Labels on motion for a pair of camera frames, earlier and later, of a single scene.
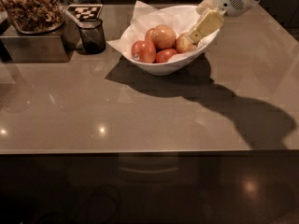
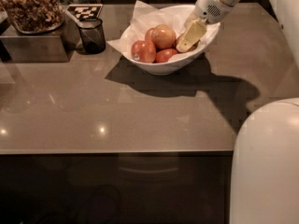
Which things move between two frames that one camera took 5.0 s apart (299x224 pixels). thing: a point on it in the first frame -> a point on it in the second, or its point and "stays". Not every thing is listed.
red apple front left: (143, 51) stays
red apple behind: (149, 35) stays
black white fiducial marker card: (85, 11) stays
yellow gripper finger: (206, 3) -> (191, 19)
